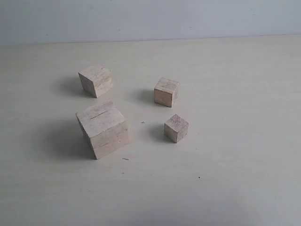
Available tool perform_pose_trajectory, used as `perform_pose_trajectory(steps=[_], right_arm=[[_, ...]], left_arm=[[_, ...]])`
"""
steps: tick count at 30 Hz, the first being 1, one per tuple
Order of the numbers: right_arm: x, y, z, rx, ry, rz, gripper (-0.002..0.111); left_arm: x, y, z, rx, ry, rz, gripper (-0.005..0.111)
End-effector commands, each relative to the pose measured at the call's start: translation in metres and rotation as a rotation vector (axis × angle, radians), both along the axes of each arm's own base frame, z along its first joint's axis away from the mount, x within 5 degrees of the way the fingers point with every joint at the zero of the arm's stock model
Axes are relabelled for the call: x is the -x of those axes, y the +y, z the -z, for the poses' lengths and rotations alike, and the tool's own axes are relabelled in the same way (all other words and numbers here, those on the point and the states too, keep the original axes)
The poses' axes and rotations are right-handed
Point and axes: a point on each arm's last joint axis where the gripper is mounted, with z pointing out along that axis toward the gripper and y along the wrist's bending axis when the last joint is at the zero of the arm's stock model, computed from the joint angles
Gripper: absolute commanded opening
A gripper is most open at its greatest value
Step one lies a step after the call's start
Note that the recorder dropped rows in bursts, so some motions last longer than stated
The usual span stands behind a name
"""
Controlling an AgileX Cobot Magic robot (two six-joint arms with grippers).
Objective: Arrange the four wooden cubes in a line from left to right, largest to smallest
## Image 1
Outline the smallest wooden cube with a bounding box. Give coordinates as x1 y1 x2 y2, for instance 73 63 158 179
164 114 189 143

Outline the medium small wooden cube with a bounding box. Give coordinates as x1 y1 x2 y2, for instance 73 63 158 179
154 78 179 107

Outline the second largest wooden cube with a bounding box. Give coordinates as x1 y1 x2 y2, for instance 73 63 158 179
78 64 113 98

